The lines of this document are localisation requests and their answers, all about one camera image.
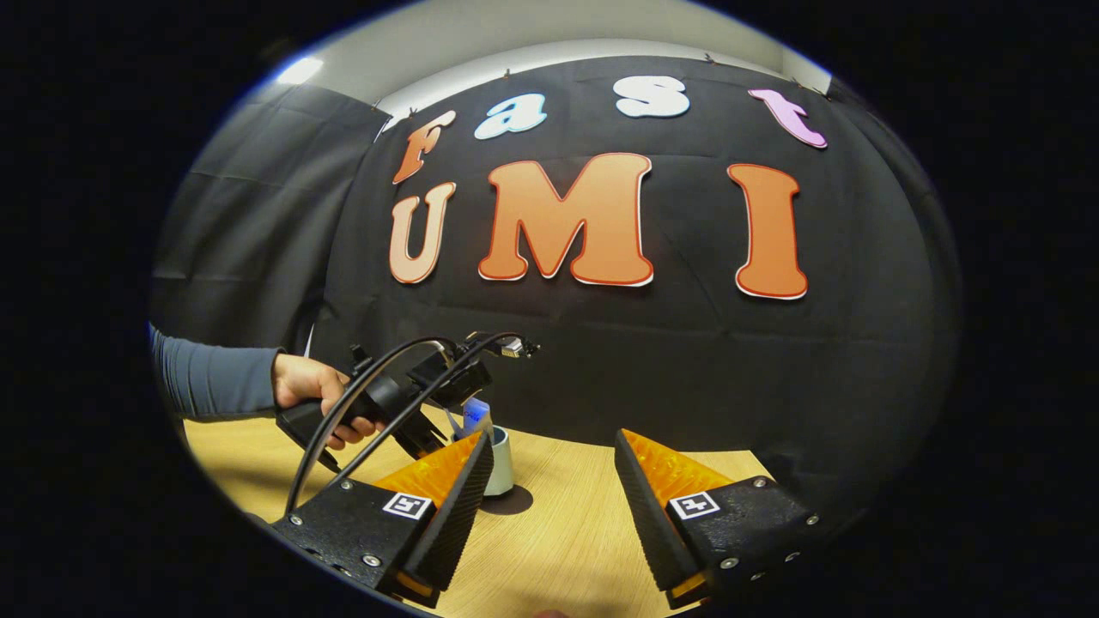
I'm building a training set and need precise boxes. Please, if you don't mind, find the ceiling light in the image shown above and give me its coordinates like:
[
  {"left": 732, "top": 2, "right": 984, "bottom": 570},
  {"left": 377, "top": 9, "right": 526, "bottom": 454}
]
[{"left": 276, "top": 57, "right": 325, "bottom": 86}]

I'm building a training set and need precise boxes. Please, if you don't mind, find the black backdrop cloth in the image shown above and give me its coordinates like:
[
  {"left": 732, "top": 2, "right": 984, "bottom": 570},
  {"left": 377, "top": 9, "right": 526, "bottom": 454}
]
[{"left": 150, "top": 56, "right": 962, "bottom": 516}]

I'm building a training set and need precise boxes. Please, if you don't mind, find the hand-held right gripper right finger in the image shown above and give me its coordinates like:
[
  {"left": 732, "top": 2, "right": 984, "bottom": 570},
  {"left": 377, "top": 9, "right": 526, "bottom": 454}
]
[{"left": 614, "top": 429, "right": 821, "bottom": 609}]

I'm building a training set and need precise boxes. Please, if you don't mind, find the brown round coaster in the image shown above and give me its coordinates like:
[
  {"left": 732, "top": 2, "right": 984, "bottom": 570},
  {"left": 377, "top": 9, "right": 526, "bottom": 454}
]
[{"left": 479, "top": 485, "right": 535, "bottom": 516}]

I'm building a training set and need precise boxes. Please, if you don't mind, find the light blue cup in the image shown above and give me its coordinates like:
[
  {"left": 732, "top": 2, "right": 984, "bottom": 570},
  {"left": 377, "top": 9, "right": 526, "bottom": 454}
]
[{"left": 455, "top": 425, "right": 514, "bottom": 497}]

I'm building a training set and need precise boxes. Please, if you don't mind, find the black cable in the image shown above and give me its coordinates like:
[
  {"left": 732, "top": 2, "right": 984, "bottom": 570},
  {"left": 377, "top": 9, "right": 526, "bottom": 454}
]
[
  {"left": 285, "top": 336, "right": 460, "bottom": 516},
  {"left": 326, "top": 332, "right": 526, "bottom": 490}
]

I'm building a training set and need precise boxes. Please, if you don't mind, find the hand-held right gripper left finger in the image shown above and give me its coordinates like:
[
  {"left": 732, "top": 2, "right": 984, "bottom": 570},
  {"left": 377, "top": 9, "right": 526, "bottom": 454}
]
[{"left": 270, "top": 429, "right": 496, "bottom": 609}]

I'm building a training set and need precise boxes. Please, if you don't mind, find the wooden desktop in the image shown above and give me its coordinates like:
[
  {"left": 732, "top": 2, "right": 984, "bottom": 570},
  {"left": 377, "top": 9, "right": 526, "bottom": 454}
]
[{"left": 185, "top": 403, "right": 774, "bottom": 618}]

